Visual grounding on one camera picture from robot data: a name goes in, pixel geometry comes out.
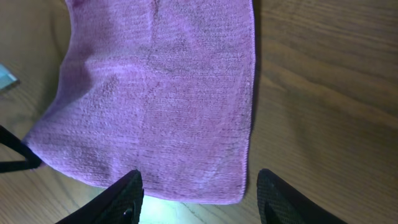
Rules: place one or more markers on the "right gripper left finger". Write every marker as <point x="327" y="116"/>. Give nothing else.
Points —
<point x="120" y="203"/>

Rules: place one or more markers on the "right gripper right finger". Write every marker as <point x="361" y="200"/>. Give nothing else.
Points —
<point x="280" y="203"/>

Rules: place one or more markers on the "purple microfiber cloth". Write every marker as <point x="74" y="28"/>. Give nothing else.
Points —
<point x="163" y="87"/>

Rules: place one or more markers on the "blue folded cloth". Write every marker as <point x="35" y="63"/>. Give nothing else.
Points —
<point x="7" y="80"/>

